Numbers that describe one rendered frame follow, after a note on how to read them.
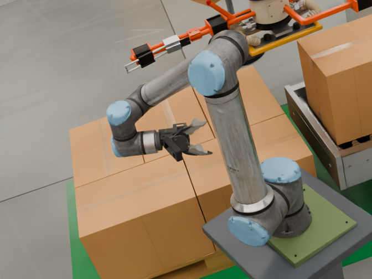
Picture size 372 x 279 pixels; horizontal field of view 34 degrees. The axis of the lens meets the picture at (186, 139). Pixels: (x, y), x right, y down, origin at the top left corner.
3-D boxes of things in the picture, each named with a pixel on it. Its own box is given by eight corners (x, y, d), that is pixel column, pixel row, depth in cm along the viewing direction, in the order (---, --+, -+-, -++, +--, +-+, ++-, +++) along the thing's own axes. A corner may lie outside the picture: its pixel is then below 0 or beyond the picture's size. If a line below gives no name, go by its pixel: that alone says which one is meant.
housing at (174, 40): (179, 42, 273) (176, 34, 270) (182, 48, 267) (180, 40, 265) (164, 48, 272) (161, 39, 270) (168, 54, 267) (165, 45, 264)
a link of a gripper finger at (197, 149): (212, 145, 236) (191, 136, 234) (212, 154, 232) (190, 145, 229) (208, 150, 238) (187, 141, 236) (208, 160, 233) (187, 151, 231)
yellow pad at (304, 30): (313, 21, 277) (311, 11, 274) (323, 29, 268) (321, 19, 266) (243, 48, 274) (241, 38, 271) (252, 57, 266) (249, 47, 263)
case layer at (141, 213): (264, 116, 402) (252, 64, 379) (324, 212, 320) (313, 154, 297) (92, 177, 400) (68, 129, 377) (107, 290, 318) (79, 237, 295)
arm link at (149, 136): (142, 140, 226) (147, 160, 232) (155, 138, 225) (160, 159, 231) (144, 125, 233) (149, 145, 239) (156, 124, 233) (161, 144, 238)
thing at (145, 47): (151, 51, 272) (148, 41, 270) (155, 58, 266) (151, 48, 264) (133, 58, 272) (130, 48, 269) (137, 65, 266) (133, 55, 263)
